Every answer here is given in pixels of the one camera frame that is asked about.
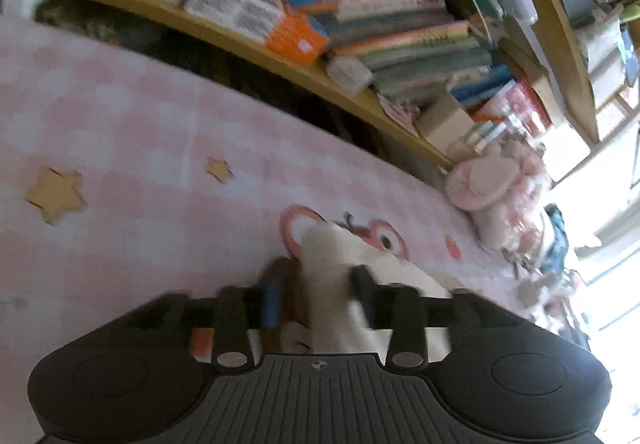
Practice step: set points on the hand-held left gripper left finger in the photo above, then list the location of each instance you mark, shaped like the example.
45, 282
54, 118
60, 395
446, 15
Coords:
272, 299

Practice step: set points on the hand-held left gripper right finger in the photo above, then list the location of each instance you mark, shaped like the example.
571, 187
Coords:
362, 284

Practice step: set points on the cream t-shirt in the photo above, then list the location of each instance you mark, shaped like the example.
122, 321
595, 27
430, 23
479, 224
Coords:
330, 274

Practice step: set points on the pink white plush bunny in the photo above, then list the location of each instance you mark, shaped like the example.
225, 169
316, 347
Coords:
490, 179

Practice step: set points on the pink patterned packet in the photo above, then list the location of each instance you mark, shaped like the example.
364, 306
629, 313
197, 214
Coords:
399, 113

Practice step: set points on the beige pen holder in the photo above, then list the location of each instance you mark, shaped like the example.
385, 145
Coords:
442, 121

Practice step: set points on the bundle of coloured pens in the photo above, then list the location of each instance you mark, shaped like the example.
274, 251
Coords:
487, 134

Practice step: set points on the teal blue toy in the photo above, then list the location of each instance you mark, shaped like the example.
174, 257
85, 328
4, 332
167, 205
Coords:
555, 239

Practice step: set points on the pink checked printed mat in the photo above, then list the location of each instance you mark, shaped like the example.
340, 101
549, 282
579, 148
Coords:
125, 124

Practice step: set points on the red book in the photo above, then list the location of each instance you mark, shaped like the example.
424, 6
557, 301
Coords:
520, 106

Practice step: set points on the wooden white bookshelf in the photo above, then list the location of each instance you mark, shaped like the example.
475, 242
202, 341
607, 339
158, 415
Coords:
250, 41

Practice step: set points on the row of colourful books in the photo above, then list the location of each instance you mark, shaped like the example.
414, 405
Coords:
390, 9

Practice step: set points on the long white orange box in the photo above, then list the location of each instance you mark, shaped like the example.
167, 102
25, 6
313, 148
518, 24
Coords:
235, 6

